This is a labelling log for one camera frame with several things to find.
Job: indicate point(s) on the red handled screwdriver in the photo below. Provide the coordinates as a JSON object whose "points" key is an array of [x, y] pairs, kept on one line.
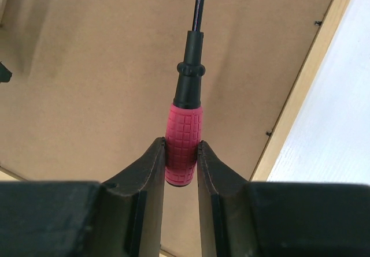
{"points": [[184, 126]]}

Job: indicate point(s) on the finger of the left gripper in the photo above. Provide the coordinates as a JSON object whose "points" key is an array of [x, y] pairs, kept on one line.
{"points": [[5, 74]]}

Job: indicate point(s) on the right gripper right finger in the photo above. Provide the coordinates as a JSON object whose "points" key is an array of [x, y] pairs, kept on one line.
{"points": [[243, 218]]}

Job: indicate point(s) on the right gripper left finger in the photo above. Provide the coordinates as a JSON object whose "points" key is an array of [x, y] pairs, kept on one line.
{"points": [[119, 217]]}

